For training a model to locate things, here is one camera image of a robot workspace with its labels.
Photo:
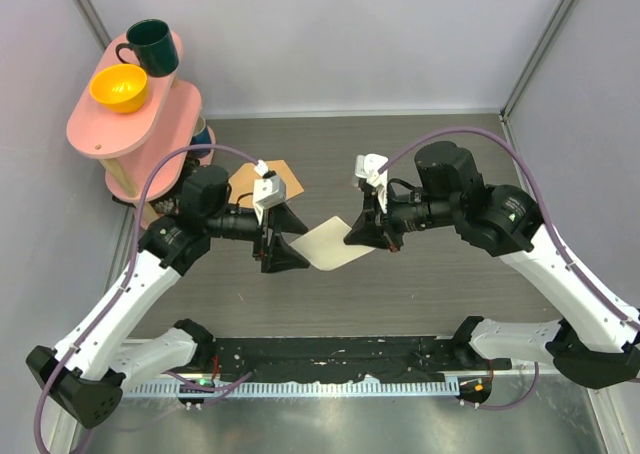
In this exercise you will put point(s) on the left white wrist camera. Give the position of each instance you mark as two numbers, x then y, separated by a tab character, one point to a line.
269	190

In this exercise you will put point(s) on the beige letter paper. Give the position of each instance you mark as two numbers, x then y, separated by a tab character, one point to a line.
324	248

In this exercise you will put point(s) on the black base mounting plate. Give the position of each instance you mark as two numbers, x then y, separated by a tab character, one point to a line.
338	360

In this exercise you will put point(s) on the white slotted cable duct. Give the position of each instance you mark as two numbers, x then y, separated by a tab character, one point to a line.
369	387

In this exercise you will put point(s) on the dark green mug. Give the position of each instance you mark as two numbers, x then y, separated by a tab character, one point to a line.
152	43

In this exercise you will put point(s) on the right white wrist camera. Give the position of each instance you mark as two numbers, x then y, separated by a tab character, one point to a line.
371	169

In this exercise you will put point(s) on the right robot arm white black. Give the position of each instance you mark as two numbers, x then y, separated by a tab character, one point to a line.
591	344

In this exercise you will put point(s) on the blue cup on shelf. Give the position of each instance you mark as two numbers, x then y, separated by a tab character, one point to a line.
200	135

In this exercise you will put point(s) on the yellow bowl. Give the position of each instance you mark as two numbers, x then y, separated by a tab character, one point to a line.
121	88

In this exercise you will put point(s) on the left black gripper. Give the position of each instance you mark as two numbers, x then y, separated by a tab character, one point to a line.
279	256

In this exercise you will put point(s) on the aluminium frame rail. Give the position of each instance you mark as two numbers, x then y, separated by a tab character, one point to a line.
133	348

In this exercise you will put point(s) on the orange paper envelope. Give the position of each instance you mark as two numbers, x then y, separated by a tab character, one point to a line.
242	182

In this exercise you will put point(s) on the pink tiered wooden shelf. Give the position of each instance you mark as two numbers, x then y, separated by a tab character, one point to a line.
129	146

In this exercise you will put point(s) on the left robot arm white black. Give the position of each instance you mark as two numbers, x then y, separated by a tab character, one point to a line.
85	373

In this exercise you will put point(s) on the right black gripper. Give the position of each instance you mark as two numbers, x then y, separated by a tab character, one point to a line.
375	228

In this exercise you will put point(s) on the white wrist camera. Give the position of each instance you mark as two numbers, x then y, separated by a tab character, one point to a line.
371	169
269	190

